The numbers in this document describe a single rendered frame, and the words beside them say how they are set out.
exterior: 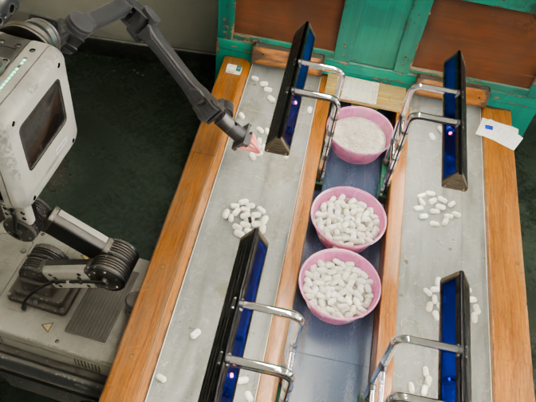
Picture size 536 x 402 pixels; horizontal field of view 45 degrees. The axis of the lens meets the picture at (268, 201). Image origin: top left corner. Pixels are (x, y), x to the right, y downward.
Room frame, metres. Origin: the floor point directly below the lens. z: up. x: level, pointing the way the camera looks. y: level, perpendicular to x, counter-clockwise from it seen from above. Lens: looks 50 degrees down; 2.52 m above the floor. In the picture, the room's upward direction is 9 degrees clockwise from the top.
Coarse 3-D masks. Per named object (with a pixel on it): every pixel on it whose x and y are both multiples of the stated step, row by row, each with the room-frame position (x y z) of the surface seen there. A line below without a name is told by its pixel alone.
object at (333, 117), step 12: (300, 60) 1.79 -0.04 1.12; (336, 72) 1.77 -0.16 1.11; (312, 96) 1.62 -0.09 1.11; (324, 96) 1.63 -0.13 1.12; (336, 96) 1.77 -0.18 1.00; (336, 108) 1.61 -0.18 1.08; (336, 120) 1.62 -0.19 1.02; (324, 144) 1.77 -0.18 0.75; (324, 156) 1.62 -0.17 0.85; (324, 168) 1.62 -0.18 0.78
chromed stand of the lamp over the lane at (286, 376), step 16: (240, 304) 0.82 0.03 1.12; (256, 304) 0.82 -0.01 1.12; (304, 320) 0.81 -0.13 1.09; (288, 352) 0.81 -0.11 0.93; (240, 368) 0.65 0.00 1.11; (256, 368) 0.66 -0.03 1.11; (272, 368) 0.66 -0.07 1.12; (288, 368) 0.67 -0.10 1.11; (288, 384) 0.65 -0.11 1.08; (288, 400) 0.66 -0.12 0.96
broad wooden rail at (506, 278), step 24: (504, 120) 2.05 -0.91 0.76; (504, 168) 1.78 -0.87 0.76; (504, 192) 1.65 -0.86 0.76; (504, 216) 1.54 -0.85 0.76; (504, 240) 1.43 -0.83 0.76; (504, 264) 1.33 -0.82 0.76; (504, 288) 1.23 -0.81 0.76; (504, 312) 1.14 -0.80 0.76; (504, 336) 1.05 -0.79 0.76; (528, 336) 1.06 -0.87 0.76; (504, 360) 0.97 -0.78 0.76; (528, 360) 0.98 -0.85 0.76; (504, 384) 0.89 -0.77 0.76; (528, 384) 0.90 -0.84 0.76
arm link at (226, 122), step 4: (224, 108) 1.68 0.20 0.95; (224, 112) 1.65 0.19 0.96; (228, 112) 1.68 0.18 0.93; (220, 116) 1.63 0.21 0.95; (224, 116) 1.63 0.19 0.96; (228, 116) 1.64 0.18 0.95; (216, 120) 1.62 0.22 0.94; (220, 120) 1.61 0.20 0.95; (224, 120) 1.62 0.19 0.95; (228, 120) 1.63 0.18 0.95; (232, 120) 1.63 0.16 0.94; (216, 124) 1.62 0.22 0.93; (220, 124) 1.61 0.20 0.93; (224, 124) 1.61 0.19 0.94; (228, 124) 1.62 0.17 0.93; (232, 124) 1.62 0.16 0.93; (220, 128) 1.62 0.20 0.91; (224, 128) 1.61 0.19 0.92; (228, 128) 1.61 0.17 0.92
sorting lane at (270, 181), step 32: (256, 96) 2.00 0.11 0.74; (224, 160) 1.63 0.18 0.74; (256, 160) 1.65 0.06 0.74; (288, 160) 1.67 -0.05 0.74; (224, 192) 1.47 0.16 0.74; (256, 192) 1.50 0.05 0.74; (288, 192) 1.52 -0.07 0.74; (224, 224) 1.33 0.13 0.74; (288, 224) 1.38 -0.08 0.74; (192, 256) 1.19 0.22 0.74; (224, 256) 1.20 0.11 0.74; (192, 288) 1.07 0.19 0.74; (224, 288) 1.08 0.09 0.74; (192, 320) 0.96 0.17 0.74; (256, 320) 0.99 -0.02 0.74; (160, 352) 0.84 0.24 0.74; (192, 352) 0.85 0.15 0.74; (256, 352) 0.88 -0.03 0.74; (160, 384) 0.74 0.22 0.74; (192, 384) 0.75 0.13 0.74; (256, 384) 0.78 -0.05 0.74
